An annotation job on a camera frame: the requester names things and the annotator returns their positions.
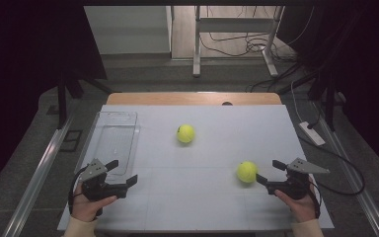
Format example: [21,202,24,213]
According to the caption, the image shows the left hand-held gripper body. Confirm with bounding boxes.
[80,158,128,202]

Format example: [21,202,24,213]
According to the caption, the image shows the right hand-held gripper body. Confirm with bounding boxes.
[265,157,331,201]

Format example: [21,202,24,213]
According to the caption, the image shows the yellow tennis ball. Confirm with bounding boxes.
[176,123,196,144]
[236,160,260,184]

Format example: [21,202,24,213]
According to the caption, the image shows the clear plastic tray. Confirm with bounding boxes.
[74,111,141,185]

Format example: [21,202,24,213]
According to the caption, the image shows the person's left hand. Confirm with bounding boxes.
[70,182,118,223]

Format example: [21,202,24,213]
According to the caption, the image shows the person's right hand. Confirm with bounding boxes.
[274,177,318,223]

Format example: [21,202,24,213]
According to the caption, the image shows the white power strip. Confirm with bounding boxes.
[298,120,327,147]

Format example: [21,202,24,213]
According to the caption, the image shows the dark floor vent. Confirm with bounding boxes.
[59,129,84,153]

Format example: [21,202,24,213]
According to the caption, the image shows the white table cover board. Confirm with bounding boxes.
[57,104,335,231]

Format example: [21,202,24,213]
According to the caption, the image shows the black metal stand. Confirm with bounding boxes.
[307,65,346,132]
[47,70,113,130]

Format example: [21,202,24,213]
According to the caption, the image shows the white cabinet panel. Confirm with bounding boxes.
[84,5,173,55]

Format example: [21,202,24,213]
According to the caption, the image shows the black curtain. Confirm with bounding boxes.
[277,0,379,184]
[0,0,109,200]

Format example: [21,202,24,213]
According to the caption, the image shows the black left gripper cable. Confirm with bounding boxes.
[67,166,90,215]

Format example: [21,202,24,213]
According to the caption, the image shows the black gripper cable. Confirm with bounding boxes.
[309,182,322,220]
[67,166,90,215]

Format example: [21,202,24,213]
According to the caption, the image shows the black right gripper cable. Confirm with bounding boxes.
[309,182,322,220]

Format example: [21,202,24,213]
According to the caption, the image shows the silver metal floor rail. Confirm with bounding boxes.
[312,102,379,237]
[2,113,77,237]

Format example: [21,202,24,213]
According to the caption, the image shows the thin white cable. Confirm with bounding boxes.
[290,81,306,123]

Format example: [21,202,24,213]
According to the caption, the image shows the long black looping cable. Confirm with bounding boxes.
[297,134,366,197]

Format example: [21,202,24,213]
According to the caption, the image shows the black floor cable bundle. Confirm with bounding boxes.
[246,60,320,95]

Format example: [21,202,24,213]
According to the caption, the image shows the black floor cables tangle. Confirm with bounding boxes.
[198,6,299,63]

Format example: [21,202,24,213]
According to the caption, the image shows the white metal desk frame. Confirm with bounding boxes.
[191,5,285,78]

